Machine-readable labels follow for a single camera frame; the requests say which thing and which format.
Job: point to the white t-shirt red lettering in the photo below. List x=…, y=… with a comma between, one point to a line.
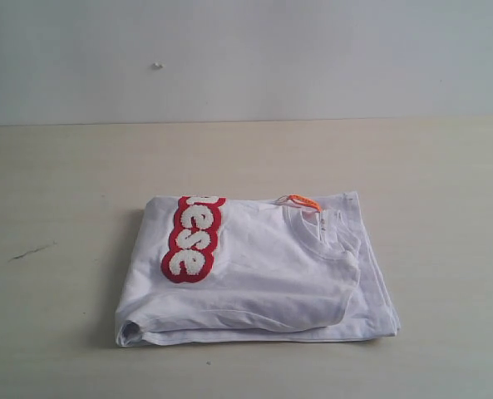
x=210, y=269

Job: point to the orange neck tag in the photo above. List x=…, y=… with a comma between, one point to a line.
x=299, y=201

